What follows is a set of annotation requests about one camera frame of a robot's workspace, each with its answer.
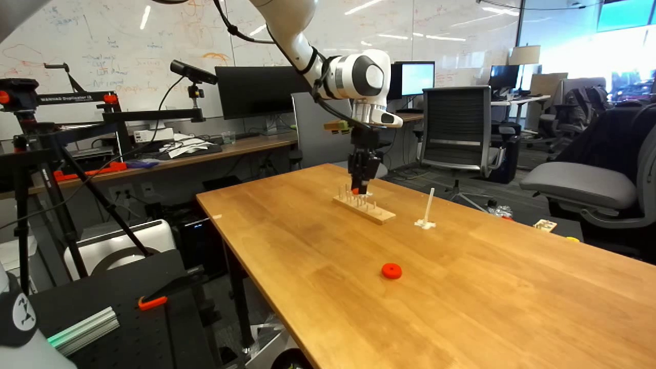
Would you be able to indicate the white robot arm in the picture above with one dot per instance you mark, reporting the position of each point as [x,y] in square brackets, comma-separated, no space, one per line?
[348,86]

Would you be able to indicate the black mesh chair back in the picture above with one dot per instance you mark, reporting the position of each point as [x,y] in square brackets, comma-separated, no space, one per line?
[457,130]

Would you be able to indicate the black computer monitor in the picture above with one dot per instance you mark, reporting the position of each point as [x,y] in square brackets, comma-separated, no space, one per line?
[248,92]

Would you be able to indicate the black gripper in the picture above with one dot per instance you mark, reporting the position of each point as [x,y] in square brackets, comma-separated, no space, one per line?
[364,159]

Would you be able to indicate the grey office chair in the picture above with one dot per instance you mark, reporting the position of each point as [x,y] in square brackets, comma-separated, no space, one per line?
[604,179]

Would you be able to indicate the lit computer monitor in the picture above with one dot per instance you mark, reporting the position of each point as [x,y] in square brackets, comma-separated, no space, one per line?
[415,79]

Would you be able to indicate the wooden peg board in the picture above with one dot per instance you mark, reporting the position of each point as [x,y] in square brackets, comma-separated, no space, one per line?
[364,208]

